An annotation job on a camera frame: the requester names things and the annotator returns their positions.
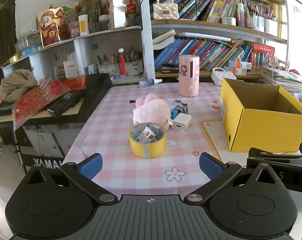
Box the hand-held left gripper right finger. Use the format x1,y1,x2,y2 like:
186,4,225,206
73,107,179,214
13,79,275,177
183,152,283,204

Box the pink humidifier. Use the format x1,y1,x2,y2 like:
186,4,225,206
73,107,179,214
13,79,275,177
178,55,200,97

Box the small spray bottle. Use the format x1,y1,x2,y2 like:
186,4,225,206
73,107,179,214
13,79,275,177
139,78,163,87

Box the white paper lantern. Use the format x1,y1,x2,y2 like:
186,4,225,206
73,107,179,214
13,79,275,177
108,0,127,30

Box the acrylic character stands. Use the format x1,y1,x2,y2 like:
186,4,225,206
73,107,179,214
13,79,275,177
263,55,279,68

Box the white charger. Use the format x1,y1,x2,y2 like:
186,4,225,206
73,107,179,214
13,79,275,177
171,112,192,132

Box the fortune god paper lantern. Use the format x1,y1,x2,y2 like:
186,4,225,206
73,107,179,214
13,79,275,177
36,8,67,48

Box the row of leaning blue books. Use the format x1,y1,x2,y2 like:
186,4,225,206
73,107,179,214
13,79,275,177
153,37,254,71

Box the pink plush toy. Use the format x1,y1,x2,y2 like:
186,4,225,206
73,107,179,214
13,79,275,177
129,97,173,130

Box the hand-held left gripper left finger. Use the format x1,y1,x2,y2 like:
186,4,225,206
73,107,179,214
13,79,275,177
23,153,119,204

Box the white bookshelf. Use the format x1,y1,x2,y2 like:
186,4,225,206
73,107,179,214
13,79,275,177
1,0,289,85

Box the orange blue white carton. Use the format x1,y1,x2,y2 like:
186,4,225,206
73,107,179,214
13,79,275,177
227,67,248,75
228,60,251,70

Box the stack of papers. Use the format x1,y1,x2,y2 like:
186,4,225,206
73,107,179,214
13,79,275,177
261,66,302,93

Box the tall glitter bottle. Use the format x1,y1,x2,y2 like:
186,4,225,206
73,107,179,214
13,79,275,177
237,3,245,27

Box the black long box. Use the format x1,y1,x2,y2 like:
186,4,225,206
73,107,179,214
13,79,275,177
47,90,85,118

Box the yellow cardboard box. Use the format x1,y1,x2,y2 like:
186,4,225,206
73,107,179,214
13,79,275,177
220,78,302,153

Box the white quilted purse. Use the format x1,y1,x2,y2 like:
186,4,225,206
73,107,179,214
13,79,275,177
211,67,238,87

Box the thick cream book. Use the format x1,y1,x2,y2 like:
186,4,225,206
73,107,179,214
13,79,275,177
152,29,176,50

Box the red tassel ornament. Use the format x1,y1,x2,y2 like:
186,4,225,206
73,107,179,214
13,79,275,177
118,48,127,77

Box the blue tissue pack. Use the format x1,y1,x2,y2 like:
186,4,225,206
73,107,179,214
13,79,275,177
21,44,41,57

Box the red plush ornaments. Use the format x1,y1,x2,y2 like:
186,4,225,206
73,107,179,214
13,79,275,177
278,65,301,75

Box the beige cloth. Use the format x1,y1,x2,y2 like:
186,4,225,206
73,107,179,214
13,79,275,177
0,69,38,103

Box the small white red packet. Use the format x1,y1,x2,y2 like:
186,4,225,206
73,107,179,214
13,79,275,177
136,126,159,143

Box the thin white cable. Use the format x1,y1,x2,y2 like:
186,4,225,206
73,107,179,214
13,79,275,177
236,0,278,77

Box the white red label box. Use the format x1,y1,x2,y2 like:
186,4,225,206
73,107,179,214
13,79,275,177
63,60,79,78

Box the white bottle yellow label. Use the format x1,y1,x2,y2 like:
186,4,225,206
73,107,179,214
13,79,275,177
78,14,89,36

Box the yellow tape roll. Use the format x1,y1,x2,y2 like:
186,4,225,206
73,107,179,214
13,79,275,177
128,122,167,159

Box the cream quilted purse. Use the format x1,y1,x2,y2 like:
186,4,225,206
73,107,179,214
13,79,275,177
153,0,179,20

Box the white pen holders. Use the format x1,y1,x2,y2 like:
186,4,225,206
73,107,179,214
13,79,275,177
98,60,144,77

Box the row of colourful thin books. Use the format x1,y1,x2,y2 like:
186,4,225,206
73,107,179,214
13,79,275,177
177,0,243,23

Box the clear pen containers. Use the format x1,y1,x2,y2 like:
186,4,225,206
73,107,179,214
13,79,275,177
246,5,279,37

